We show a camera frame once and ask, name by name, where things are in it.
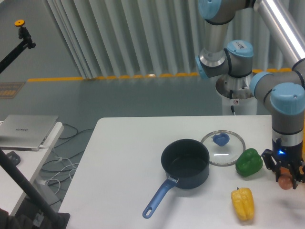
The dark blue saucepan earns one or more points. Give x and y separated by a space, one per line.
186 165

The green bell pepper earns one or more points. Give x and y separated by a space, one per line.
248 163

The small black table mount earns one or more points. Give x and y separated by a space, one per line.
14 157

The silver laptop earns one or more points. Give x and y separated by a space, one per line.
26 132

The glass lid blue knob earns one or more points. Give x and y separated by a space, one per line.
224 147

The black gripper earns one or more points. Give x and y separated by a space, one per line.
285 156

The yellow bell pepper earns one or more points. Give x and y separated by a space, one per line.
243 203

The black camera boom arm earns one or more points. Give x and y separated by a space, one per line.
26 42

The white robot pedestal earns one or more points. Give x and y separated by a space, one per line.
239 100

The black tripod pole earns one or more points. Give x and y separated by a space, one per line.
58 220

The white side table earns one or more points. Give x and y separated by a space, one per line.
11 195

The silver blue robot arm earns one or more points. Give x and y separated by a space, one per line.
257 50

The brown egg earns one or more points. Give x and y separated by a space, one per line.
285 182

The orange bread loaf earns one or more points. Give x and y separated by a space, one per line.
287 172

